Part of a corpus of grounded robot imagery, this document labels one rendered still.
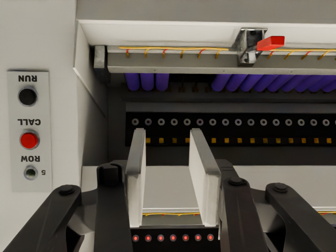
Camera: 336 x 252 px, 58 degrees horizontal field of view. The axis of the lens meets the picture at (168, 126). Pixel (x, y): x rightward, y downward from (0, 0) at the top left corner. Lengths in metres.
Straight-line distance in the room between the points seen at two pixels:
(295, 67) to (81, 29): 0.24
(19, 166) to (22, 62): 0.10
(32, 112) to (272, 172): 0.26
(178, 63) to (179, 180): 0.13
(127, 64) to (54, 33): 0.09
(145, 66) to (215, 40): 0.08
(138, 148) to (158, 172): 0.16
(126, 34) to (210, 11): 0.09
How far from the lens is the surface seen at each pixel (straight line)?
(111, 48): 0.36
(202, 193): 0.16
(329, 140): 0.55
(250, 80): 0.42
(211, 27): 0.33
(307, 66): 0.40
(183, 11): 0.32
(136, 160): 0.15
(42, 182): 0.34
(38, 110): 0.33
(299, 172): 0.37
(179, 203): 0.33
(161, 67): 0.36
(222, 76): 0.40
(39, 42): 0.33
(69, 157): 0.33
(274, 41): 0.28
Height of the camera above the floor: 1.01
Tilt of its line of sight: 5 degrees up
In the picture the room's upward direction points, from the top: 180 degrees counter-clockwise
